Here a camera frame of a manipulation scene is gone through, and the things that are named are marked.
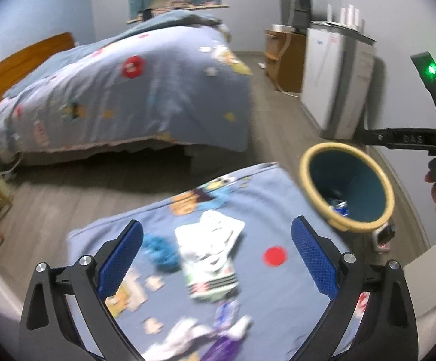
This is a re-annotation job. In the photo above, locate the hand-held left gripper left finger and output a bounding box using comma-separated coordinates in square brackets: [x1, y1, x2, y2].
[18, 219, 145, 361]

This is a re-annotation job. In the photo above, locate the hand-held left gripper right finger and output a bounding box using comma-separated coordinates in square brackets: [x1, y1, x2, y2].
[291, 215, 419, 361]

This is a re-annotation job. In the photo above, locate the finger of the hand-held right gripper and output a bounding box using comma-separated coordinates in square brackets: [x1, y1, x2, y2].
[355, 130, 390, 147]

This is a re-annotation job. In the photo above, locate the teal bin with yellow rim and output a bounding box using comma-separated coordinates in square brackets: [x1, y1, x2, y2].
[298, 142, 396, 234]

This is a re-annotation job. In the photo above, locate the grey white printed mailer bag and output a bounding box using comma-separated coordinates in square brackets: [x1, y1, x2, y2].
[174, 210, 246, 304]

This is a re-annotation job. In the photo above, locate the blue cartoon print cloth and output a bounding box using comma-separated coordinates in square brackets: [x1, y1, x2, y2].
[66, 162, 369, 361]

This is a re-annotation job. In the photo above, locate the white air purifier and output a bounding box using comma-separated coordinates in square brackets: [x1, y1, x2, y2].
[300, 20, 377, 140]

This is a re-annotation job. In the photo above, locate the crumpled white tissue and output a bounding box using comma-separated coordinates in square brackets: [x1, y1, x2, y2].
[142, 316, 213, 361]

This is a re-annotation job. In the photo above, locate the blue wrapper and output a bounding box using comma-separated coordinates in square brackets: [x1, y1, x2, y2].
[213, 300, 242, 332]

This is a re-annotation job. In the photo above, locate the wooden cabinet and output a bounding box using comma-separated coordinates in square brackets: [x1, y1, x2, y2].
[264, 28, 309, 94]

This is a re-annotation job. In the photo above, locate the white router with antennas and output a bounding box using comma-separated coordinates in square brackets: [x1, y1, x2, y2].
[324, 3, 366, 31]

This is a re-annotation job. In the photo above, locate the purple spray bottle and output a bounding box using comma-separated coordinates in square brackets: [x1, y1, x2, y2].
[201, 335, 242, 361]

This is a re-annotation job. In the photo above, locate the black flat screen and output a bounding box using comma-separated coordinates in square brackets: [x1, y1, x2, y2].
[279, 0, 313, 33]

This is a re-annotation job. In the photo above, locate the bed with cartoon duvet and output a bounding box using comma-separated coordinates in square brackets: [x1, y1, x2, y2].
[0, 9, 252, 163]

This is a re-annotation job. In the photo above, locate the wooden bed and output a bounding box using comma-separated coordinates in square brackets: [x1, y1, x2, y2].
[0, 32, 218, 175]

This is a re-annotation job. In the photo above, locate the plaid cloth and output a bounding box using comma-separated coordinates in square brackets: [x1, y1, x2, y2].
[143, 0, 203, 17]

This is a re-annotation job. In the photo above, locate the white power cable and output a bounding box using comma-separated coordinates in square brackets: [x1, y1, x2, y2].
[277, 32, 303, 97]

